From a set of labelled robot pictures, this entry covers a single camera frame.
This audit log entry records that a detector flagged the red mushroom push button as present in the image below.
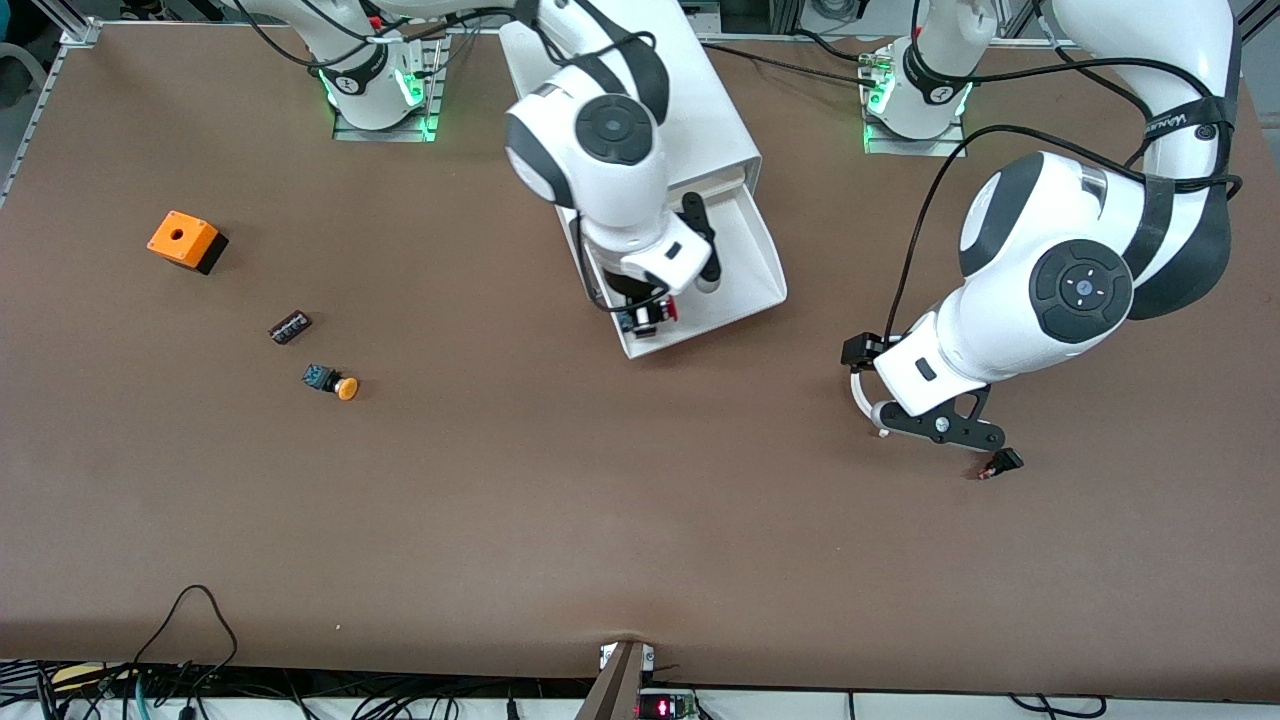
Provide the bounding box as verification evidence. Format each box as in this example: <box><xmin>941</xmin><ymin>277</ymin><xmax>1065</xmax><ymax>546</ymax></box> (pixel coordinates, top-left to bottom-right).
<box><xmin>615</xmin><ymin>298</ymin><xmax>681</xmax><ymax>338</ymax></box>

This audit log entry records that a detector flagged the white drawer cabinet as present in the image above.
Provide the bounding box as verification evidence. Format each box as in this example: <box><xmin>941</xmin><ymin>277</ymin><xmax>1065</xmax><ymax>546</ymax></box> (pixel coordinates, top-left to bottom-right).
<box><xmin>498</xmin><ymin>0</ymin><xmax>763</xmax><ymax>301</ymax></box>

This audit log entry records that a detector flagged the yellow mushroom push button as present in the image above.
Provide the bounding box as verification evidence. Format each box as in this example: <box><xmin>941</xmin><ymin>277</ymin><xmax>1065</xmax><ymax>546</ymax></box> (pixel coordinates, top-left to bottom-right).
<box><xmin>302</xmin><ymin>364</ymin><xmax>360</xmax><ymax>403</ymax></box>

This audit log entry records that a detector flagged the white curved plastic arc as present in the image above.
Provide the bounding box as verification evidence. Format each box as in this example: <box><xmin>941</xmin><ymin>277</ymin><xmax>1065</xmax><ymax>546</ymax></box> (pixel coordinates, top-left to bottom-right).
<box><xmin>850</xmin><ymin>370</ymin><xmax>892</xmax><ymax>438</ymax></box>

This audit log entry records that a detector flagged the device with red display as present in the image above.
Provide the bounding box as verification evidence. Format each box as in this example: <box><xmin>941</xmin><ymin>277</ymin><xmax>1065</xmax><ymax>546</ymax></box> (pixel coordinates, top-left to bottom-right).
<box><xmin>637</xmin><ymin>690</ymin><xmax>699</xmax><ymax>720</ymax></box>

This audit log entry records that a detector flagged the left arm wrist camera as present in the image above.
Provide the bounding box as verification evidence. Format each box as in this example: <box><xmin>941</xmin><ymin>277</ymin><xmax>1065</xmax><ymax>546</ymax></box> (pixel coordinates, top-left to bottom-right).
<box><xmin>868</xmin><ymin>385</ymin><xmax>1007</xmax><ymax>453</ymax></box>

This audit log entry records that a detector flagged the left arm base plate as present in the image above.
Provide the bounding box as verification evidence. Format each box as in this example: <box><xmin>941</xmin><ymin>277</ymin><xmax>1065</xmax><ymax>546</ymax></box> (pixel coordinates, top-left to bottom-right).
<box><xmin>862</xmin><ymin>45</ymin><xmax>969</xmax><ymax>158</ymax></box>

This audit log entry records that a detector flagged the long black base cable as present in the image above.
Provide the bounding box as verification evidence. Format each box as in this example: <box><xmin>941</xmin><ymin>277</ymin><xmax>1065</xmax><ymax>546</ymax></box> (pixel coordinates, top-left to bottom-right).
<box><xmin>700</xmin><ymin>40</ymin><xmax>881</xmax><ymax>87</ymax></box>

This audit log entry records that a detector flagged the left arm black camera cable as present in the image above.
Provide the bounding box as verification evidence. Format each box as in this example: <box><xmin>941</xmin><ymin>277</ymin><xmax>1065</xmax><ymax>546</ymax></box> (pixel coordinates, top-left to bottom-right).
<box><xmin>882</xmin><ymin>55</ymin><xmax>1246</xmax><ymax>346</ymax></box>

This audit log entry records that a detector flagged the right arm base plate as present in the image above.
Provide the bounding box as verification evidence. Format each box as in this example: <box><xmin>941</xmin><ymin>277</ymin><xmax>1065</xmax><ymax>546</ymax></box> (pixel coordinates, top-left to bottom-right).
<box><xmin>333</xmin><ymin>35</ymin><xmax>451</xmax><ymax>143</ymax></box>

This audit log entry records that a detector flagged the brown camera stand post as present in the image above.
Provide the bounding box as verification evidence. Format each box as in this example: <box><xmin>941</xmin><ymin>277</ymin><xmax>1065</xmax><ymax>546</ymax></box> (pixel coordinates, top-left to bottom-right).
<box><xmin>575</xmin><ymin>640</ymin><xmax>648</xmax><ymax>720</ymax></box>

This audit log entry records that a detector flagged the orange button enclosure box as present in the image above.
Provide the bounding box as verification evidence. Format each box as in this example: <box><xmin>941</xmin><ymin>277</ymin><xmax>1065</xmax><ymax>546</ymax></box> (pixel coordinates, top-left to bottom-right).
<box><xmin>147</xmin><ymin>210</ymin><xmax>230</xmax><ymax>276</ymax></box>

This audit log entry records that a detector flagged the aluminium frame rail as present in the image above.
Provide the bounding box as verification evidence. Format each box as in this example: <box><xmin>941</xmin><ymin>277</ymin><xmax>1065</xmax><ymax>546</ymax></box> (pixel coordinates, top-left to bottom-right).
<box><xmin>0</xmin><ymin>18</ymin><xmax>103</xmax><ymax>209</ymax></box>
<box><xmin>1238</xmin><ymin>0</ymin><xmax>1280</xmax><ymax>76</ymax></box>

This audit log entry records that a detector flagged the black looped cable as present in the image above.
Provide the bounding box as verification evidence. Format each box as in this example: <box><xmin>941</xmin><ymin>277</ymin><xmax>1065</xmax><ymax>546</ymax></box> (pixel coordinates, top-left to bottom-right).
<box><xmin>133</xmin><ymin>585</ymin><xmax>241</xmax><ymax>691</ymax></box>

